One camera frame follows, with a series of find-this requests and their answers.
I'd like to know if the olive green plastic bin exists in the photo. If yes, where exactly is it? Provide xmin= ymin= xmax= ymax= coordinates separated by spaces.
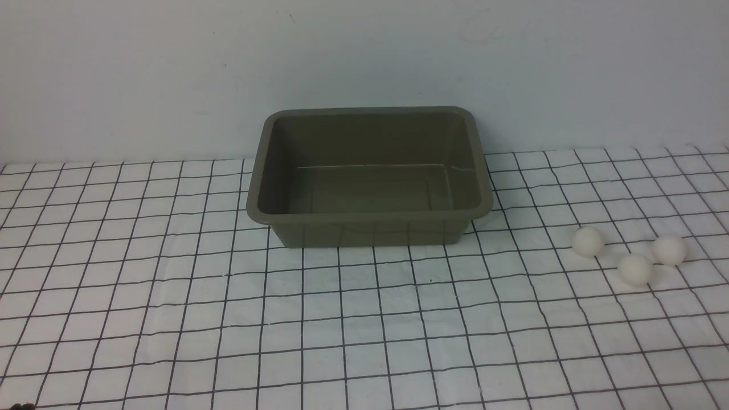
xmin=245 ymin=106 xmax=494 ymax=248

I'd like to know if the white black-grid tablecloth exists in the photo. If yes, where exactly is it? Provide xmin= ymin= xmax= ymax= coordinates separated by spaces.
xmin=1 ymin=146 xmax=728 ymax=409

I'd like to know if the white table-tennis ball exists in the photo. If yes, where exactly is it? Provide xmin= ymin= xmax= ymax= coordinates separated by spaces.
xmin=616 ymin=253 xmax=654 ymax=288
xmin=653 ymin=235 xmax=689 ymax=267
xmin=572 ymin=227 xmax=605 ymax=259

